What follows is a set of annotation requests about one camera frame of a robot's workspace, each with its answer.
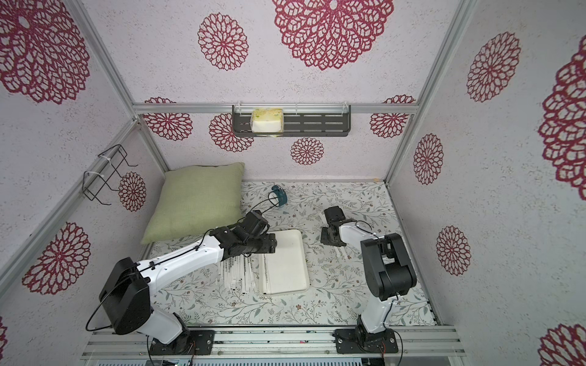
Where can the black wire wall rack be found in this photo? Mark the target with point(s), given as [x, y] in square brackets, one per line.
[110, 161]

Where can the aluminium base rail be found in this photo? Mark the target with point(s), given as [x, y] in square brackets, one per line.
[242, 342]

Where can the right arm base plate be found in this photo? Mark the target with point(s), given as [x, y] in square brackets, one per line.
[355, 341]

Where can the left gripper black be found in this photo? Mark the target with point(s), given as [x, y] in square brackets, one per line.
[269, 243]

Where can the green pillow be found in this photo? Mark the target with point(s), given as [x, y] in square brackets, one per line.
[194, 199]

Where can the teal alarm clock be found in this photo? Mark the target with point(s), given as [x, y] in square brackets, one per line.
[277, 196]

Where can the dark metal wall shelf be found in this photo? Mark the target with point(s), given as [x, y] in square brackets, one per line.
[321, 122]

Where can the white storage tray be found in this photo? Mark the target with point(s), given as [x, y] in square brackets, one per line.
[287, 267]

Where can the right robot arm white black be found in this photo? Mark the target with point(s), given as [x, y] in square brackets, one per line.
[387, 267]

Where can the straw pile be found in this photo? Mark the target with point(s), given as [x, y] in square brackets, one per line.
[230, 273]
[225, 271]
[242, 274]
[236, 274]
[264, 275]
[248, 276]

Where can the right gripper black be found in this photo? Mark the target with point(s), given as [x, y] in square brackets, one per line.
[328, 235]

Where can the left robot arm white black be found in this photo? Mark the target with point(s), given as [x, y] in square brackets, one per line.
[126, 297]

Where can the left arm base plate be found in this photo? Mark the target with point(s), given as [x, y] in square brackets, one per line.
[193, 342]

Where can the yellow sponge block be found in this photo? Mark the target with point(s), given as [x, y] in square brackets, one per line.
[267, 121]

